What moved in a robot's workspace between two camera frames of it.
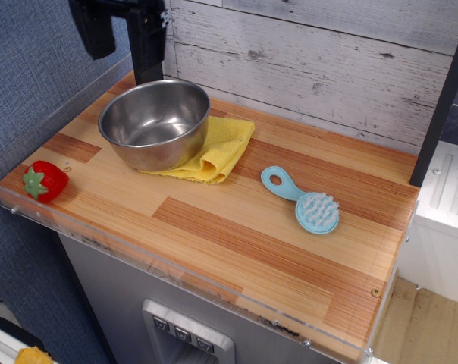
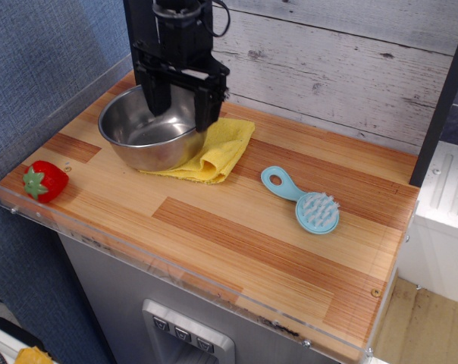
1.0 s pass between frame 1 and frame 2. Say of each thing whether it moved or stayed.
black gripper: moved
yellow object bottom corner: stayed
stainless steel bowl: stayed
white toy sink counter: stayed
